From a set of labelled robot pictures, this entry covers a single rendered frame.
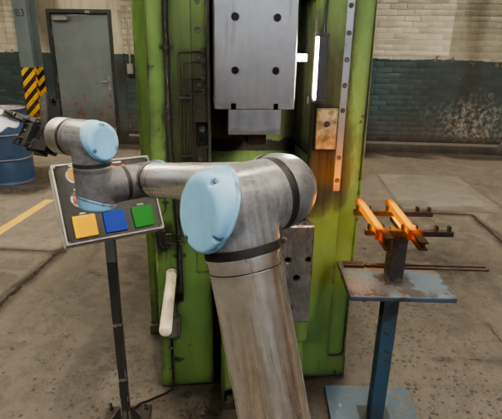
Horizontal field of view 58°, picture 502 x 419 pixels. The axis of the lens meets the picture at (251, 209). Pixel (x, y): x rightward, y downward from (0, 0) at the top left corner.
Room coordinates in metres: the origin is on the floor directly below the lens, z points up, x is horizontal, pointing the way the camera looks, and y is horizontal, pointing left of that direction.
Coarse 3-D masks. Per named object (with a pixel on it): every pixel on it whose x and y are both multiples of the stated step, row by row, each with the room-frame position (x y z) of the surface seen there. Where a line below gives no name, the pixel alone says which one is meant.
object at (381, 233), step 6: (360, 204) 1.75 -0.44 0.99; (366, 204) 1.75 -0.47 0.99; (360, 210) 1.73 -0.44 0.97; (366, 210) 1.67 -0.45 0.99; (366, 216) 1.63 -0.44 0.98; (372, 216) 1.61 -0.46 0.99; (372, 222) 1.55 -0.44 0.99; (378, 222) 1.55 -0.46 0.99; (372, 228) 1.53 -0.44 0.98; (378, 228) 1.49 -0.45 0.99; (378, 234) 1.45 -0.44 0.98; (384, 234) 1.40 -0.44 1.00; (390, 234) 1.40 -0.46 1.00; (378, 240) 1.45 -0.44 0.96; (384, 240) 1.41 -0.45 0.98; (390, 240) 1.37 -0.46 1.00; (384, 246) 1.39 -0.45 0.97; (390, 246) 1.37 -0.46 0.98
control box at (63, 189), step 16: (112, 160) 1.59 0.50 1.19; (128, 160) 1.62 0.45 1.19; (144, 160) 1.65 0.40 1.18; (64, 176) 1.49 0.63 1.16; (64, 192) 1.46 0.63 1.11; (64, 208) 1.43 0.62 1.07; (128, 208) 1.53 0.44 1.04; (64, 224) 1.40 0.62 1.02; (128, 224) 1.49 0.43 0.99; (160, 224) 1.54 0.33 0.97; (64, 240) 1.40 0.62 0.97; (80, 240) 1.40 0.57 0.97; (96, 240) 1.42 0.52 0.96
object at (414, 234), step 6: (390, 204) 1.76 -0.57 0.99; (396, 210) 1.68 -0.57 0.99; (396, 216) 1.64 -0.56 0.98; (402, 216) 1.61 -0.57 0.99; (402, 222) 1.56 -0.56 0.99; (408, 222) 1.55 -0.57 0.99; (408, 228) 1.49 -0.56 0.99; (414, 228) 1.50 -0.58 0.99; (408, 234) 1.46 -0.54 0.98; (414, 234) 1.42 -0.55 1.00; (420, 234) 1.42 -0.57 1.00; (414, 240) 1.43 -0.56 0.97; (420, 240) 1.37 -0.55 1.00; (426, 240) 1.37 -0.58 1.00; (420, 246) 1.38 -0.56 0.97
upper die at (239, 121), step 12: (276, 108) 1.78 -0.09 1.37; (228, 120) 1.73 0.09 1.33; (240, 120) 1.73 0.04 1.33; (252, 120) 1.74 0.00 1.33; (264, 120) 1.74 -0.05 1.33; (276, 120) 1.75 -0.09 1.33; (228, 132) 1.73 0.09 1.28; (240, 132) 1.73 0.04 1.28; (252, 132) 1.74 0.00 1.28; (264, 132) 1.74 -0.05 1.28; (276, 132) 1.75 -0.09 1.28
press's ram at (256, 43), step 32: (224, 0) 1.72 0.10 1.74; (256, 0) 1.74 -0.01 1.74; (288, 0) 1.75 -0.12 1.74; (224, 32) 1.72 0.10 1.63; (256, 32) 1.74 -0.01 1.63; (288, 32) 1.75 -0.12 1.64; (224, 64) 1.72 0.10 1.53; (256, 64) 1.74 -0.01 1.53; (288, 64) 1.75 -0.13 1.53; (224, 96) 1.72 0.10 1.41; (256, 96) 1.74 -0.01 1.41; (288, 96) 1.75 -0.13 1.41
